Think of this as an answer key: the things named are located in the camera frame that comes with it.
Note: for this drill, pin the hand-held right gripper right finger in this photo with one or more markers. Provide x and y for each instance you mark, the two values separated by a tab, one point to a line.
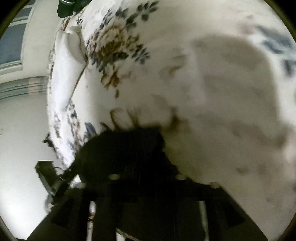
185	194

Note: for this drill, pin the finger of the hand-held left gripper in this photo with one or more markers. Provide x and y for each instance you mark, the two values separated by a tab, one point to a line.
64	185

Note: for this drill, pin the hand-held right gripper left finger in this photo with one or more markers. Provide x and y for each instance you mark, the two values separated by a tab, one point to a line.
104	194

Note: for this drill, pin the black garment with grey stripes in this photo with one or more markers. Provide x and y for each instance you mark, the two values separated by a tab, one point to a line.
122	148

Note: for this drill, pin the grey checked curtain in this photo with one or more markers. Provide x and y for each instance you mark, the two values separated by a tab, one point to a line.
20	88

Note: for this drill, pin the floral printed blanket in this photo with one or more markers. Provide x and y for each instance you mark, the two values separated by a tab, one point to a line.
208	92

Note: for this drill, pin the white bed sheet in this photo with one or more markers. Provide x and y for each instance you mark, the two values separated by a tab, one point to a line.
67	69

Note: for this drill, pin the window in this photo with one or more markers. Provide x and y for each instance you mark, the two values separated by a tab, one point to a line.
13	41

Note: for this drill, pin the dark green cloth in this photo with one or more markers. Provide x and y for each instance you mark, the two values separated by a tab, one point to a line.
69	7

